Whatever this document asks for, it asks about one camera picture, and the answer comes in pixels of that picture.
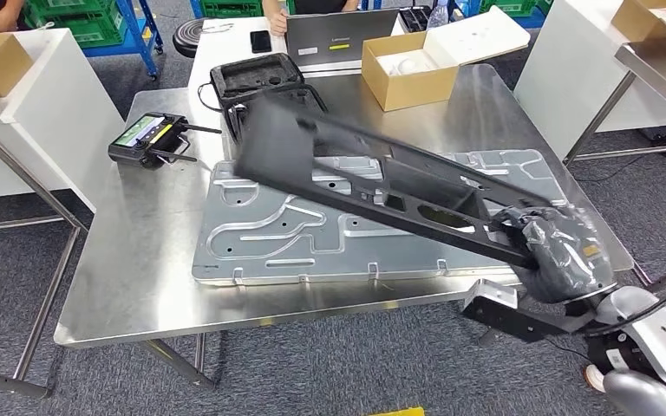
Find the white desk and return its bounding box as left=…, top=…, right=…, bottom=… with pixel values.
left=186, top=16, right=426, bottom=96

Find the white foam insert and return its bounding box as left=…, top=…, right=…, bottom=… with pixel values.
left=375, top=51, right=434, bottom=75

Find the black round stool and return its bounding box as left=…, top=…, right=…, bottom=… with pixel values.
left=172, top=18, right=206, bottom=59

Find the thin black cable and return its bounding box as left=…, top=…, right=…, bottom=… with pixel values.
left=196, top=81, right=222, bottom=114

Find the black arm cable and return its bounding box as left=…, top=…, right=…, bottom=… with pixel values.
left=579, top=287, right=666, bottom=340

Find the black smartphone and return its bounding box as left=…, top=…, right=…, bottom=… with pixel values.
left=249, top=29, right=274, bottom=55

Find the stamped silver metal plate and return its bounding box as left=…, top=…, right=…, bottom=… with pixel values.
left=191, top=147, right=570, bottom=287

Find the long black plastic frame part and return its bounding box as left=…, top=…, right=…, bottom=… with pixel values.
left=233, top=94, right=555, bottom=271

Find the steel workbench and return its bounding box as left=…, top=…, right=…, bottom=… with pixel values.
left=53, top=62, right=656, bottom=392

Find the black remote controller with screen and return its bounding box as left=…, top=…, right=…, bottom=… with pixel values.
left=107, top=112, right=223, bottom=171

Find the black foam carrying case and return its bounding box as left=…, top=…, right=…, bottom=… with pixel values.
left=209, top=52, right=330, bottom=146

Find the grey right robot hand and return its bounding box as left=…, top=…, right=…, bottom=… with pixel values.
left=491, top=205, right=618, bottom=305

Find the black desktop device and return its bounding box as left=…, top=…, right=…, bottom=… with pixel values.
left=397, top=5, right=433, bottom=33

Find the clear water bottle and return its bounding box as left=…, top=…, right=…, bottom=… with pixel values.
left=426, top=0, right=450, bottom=29

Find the white cabinet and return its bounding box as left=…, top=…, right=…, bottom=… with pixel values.
left=0, top=27, right=126, bottom=215
left=513, top=0, right=666, bottom=162

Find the white box lid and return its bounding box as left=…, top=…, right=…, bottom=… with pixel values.
left=422, top=5, right=532, bottom=67

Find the grey laptop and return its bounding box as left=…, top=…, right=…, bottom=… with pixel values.
left=284, top=8, right=402, bottom=75

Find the green plastic crate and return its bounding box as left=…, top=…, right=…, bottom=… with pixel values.
left=200, top=0, right=265, bottom=18
left=479, top=0, right=552, bottom=17
left=24, top=0, right=117, bottom=18
left=45, top=8, right=129, bottom=50

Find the yellow floor tape square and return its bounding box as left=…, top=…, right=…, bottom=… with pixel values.
left=367, top=406, right=426, bottom=416

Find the open brown cardboard box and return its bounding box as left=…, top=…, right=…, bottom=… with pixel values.
left=360, top=29, right=461, bottom=113

